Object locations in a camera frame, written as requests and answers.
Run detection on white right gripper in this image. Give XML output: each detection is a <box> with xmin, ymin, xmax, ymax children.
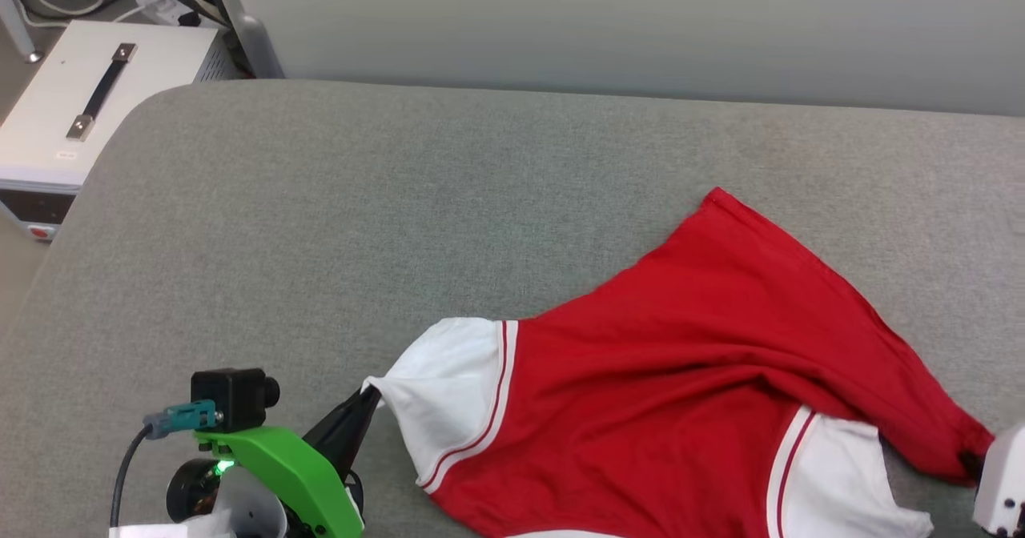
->
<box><xmin>959</xmin><ymin>421</ymin><xmax>1025</xmax><ymax>538</ymax></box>

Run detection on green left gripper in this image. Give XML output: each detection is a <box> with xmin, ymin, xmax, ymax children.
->
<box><xmin>196</xmin><ymin>386</ymin><xmax>383</xmax><ymax>538</ymax></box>

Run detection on red and white jersey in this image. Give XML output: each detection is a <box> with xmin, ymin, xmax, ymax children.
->
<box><xmin>362</xmin><ymin>187</ymin><xmax>998</xmax><ymax>538</ymax></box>

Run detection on white power strip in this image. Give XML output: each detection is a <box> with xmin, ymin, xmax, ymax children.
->
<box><xmin>135</xmin><ymin>0</ymin><xmax>203</xmax><ymax>28</ymax></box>

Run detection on white partition panel grey posts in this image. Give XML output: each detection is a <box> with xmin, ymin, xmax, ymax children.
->
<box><xmin>207</xmin><ymin>0</ymin><xmax>1025</xmax><ymax>116</ymax></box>

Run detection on black cable teal connector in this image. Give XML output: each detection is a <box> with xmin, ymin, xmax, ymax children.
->
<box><xmin>111</xmin><ymin>400</ymin><xmax>221</xmax><ymax>531</ymax></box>

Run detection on white equipment box black handle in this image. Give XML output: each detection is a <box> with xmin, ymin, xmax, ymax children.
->
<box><xmin>0</xmin><ymin>19</ymin><xmax>235</xmax><ymax>243</ymax></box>

